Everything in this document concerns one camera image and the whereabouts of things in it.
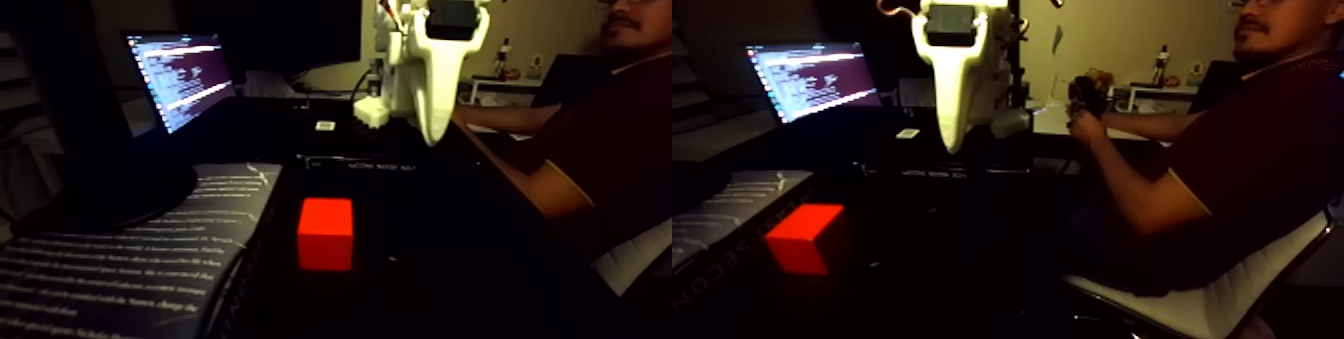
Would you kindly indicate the red cube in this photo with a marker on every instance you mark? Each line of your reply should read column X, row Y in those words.
column 326, row 236

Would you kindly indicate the dark leader arm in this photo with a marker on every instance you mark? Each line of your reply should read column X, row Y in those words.
column 1087, row 89

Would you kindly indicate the person's left hand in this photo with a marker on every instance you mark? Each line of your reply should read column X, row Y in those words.
column 1087, row 129

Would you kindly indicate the white desk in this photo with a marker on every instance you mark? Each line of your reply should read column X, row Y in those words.
column 494, row 85

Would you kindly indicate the small bottle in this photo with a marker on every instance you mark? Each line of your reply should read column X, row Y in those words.
column 503, row 63

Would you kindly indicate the small white sticker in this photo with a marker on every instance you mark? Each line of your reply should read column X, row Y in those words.
column 324, row 126

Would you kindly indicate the black flat monitor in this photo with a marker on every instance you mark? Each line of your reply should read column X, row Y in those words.
column 294, row 16

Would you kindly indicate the open laptop with lit screen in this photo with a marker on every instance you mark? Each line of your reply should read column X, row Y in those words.
column 181, row 78

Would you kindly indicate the black book with white text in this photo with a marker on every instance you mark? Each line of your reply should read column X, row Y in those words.
column 126, row 268

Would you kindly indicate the person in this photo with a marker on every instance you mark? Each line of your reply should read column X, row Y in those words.
column 1260, row 152

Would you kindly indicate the white office chair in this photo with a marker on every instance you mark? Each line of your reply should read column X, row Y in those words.
column 1239, row 299

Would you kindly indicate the white wall socket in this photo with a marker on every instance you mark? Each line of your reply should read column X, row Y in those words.
column 536, row 65

